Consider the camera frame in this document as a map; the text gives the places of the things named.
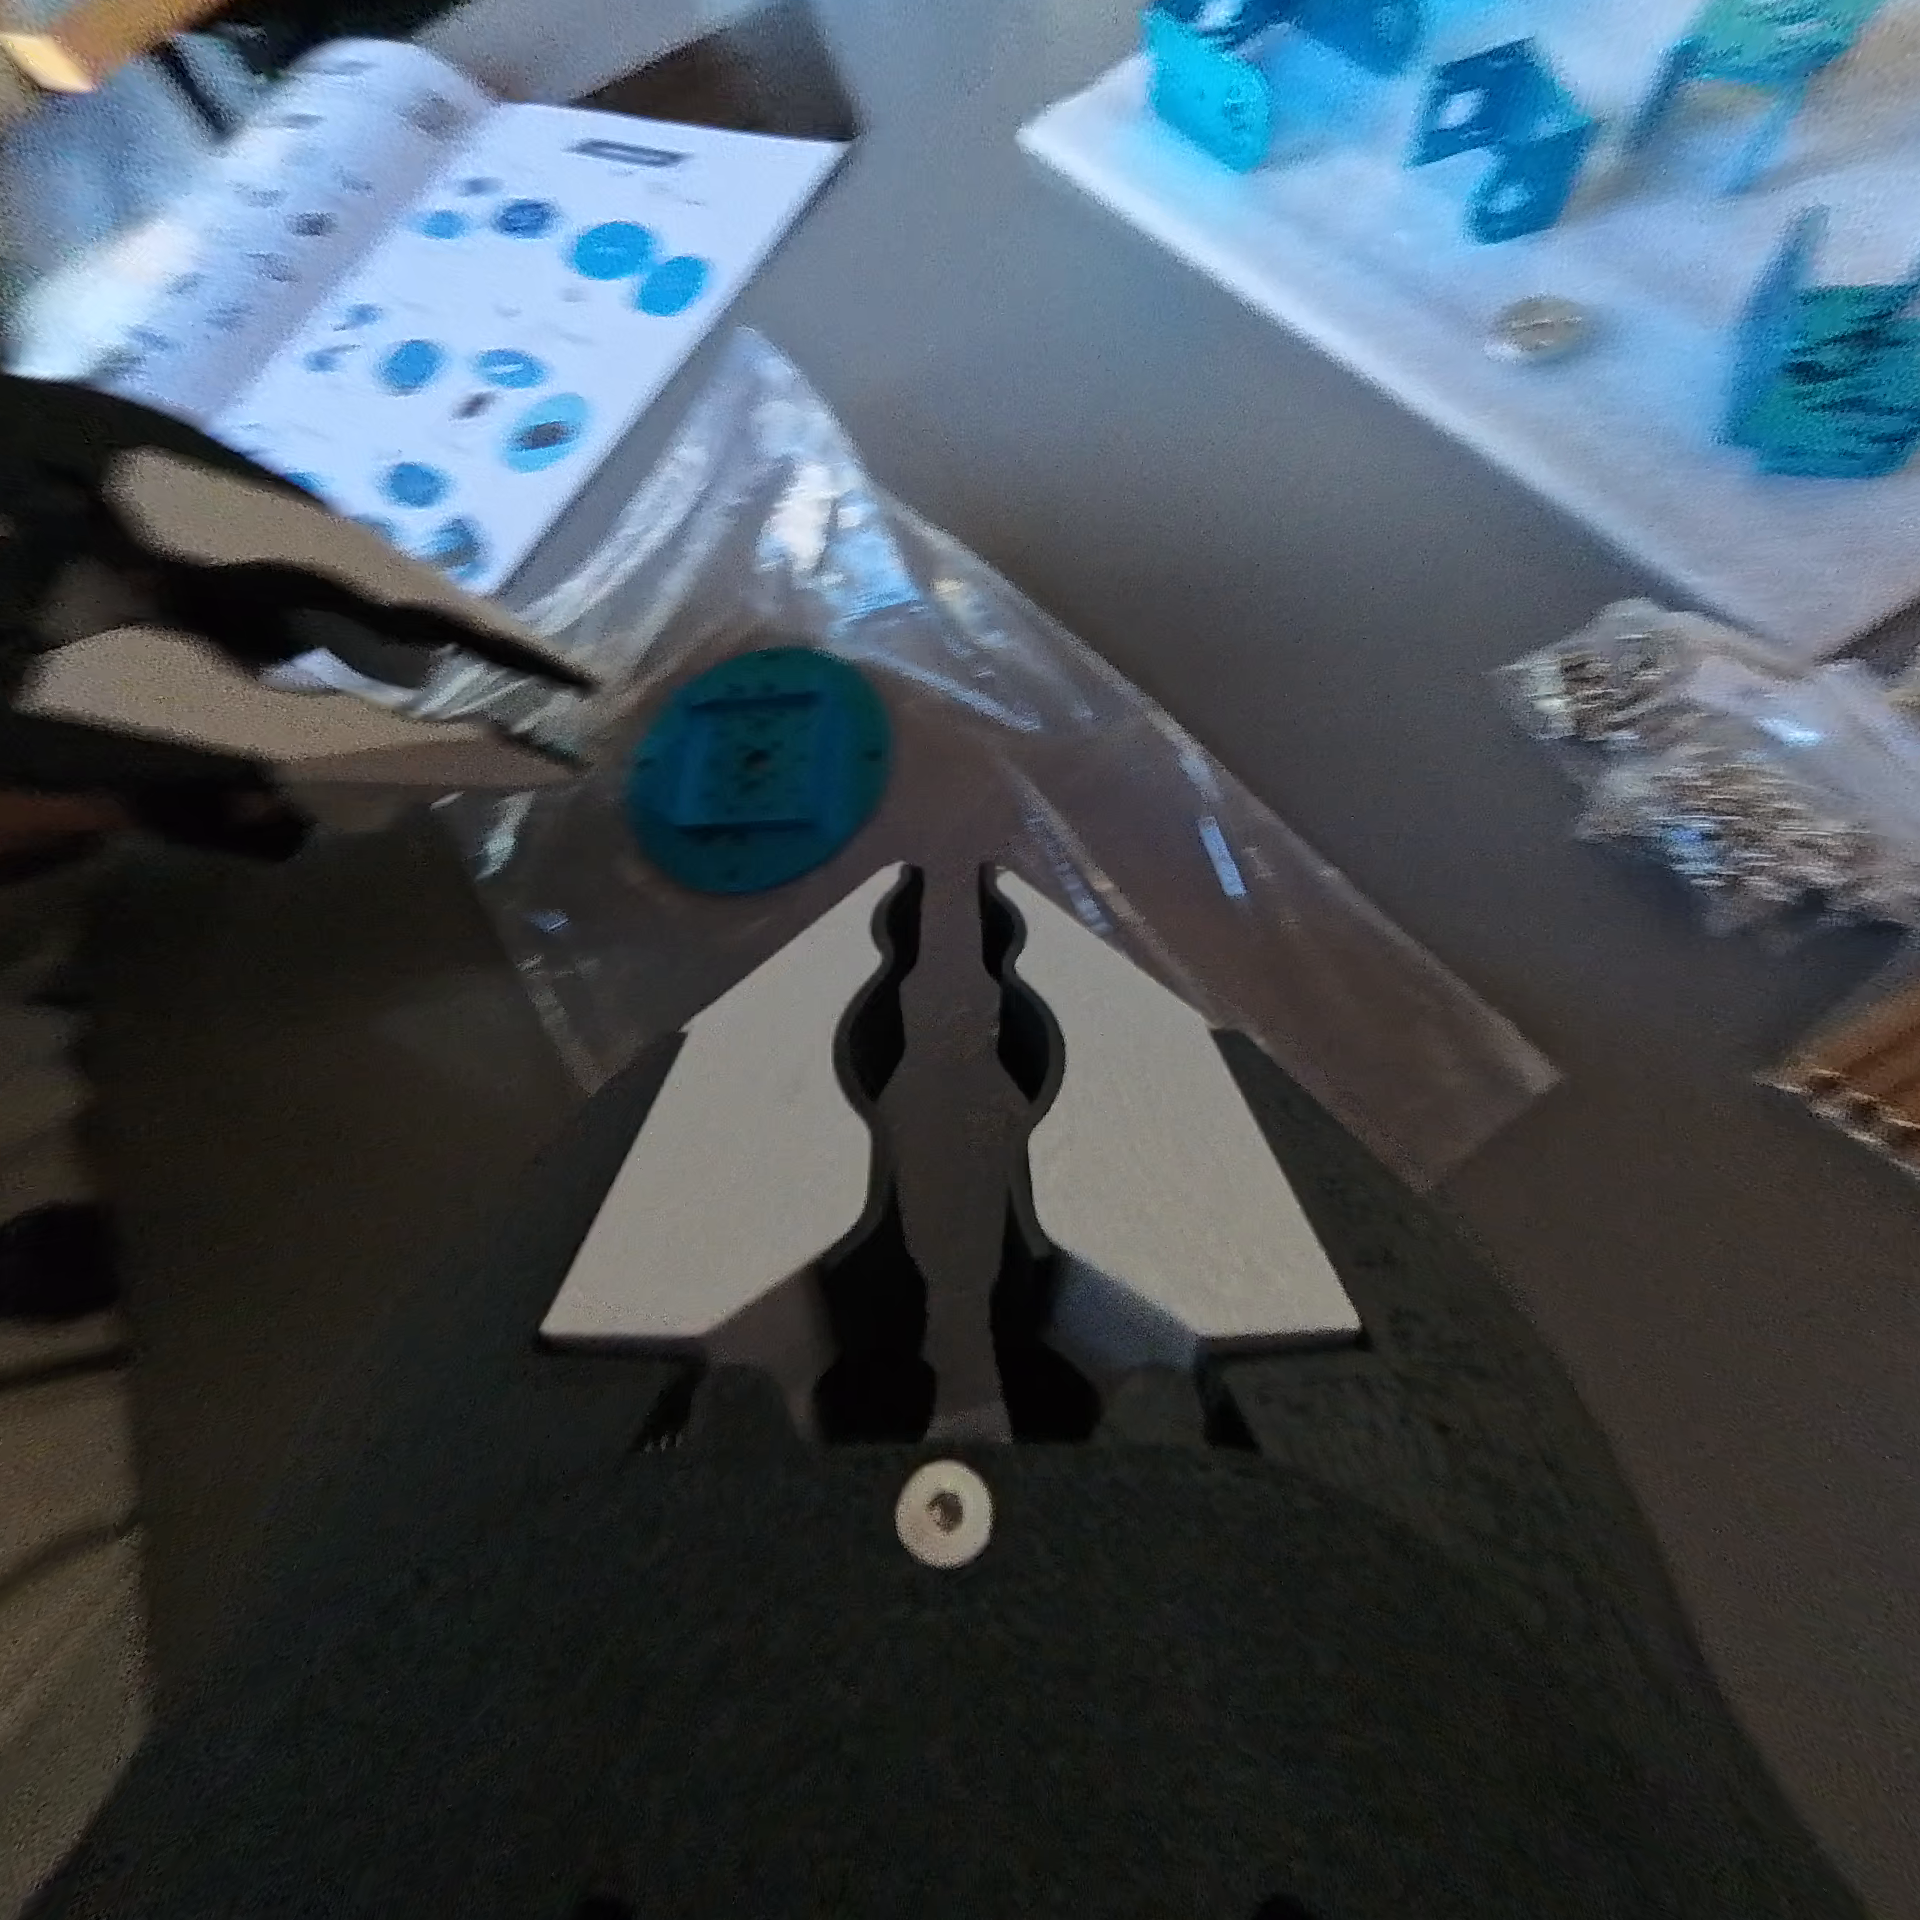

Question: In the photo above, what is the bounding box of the assembly instruction sheet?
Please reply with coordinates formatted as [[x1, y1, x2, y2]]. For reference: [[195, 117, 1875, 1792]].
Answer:
[[0, 38, 854, 595]]

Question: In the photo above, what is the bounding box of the long blue U bracket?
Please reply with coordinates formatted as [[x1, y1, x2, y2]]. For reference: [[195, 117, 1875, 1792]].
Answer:
[[1242, 0, 1428, 75], [1146, 9, 1313, 177]]

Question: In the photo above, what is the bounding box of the grey desk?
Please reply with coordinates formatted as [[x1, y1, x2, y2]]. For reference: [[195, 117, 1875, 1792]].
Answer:
[[0, 0, 1920, 1920]]

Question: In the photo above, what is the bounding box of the white foam sheet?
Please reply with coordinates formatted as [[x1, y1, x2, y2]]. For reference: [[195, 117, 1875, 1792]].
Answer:
[[1016, 0, 1920, 655]]

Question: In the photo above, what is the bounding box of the small blue angle bracket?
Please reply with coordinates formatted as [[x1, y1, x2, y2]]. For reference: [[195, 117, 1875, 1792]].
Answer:
[[1407, 38, 1594, 246]]

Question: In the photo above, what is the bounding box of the pile of small hardware bags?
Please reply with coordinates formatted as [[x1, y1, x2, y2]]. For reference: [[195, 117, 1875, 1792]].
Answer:
[[1494, 595, 1920, 1178]]

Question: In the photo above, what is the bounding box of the blue square metal bracket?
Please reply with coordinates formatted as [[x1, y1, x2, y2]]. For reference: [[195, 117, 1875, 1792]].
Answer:
[[676, 688, 840, 835]]

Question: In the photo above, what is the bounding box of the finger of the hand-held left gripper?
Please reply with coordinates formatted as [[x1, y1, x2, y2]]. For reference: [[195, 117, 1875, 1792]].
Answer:
[[102, 450, 600, 695], [14, 622, 591, 794]]

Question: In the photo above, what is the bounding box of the green round plate with bracket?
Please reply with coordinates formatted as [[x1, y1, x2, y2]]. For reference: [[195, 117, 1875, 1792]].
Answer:
[[1633, 0, 1885, 196]]

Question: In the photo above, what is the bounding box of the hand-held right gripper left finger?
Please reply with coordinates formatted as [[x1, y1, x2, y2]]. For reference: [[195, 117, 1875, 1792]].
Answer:
[[539, 863, 928, 1369]]

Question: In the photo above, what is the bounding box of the black flat pad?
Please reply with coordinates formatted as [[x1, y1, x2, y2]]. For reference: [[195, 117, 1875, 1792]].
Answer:
[[578, 0, 861, 142]]

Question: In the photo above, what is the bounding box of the clear plastic bag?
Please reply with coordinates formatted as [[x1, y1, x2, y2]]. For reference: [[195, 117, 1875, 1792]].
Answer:
[[436, 324, 1564, 1186]]

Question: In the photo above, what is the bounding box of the perforated blue U bracket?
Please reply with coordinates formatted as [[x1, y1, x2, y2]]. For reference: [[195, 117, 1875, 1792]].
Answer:
[[1721, 213, 1920, 482]]

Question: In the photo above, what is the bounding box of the teal round metal plate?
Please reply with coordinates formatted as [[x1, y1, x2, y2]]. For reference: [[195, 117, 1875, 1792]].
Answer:
[[625, 644, 895, 906]]

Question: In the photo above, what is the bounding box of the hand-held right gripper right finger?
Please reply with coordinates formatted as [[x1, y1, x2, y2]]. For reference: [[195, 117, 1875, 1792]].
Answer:
[[982, 863, 1364, 1369]]

